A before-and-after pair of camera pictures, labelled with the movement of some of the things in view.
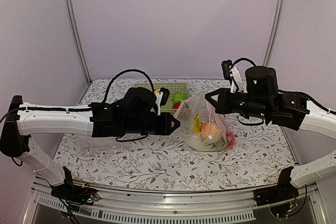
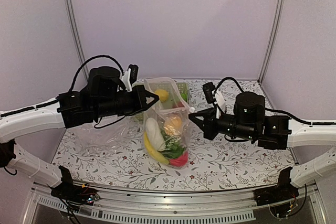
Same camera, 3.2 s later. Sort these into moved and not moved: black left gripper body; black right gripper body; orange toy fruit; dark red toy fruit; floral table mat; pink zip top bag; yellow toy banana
Moved: black right gripper body; orange toy fruit; black left gripper body; pink zip top bag; yellow toy banana
Not moved: floral table mat; dark red toy fruit
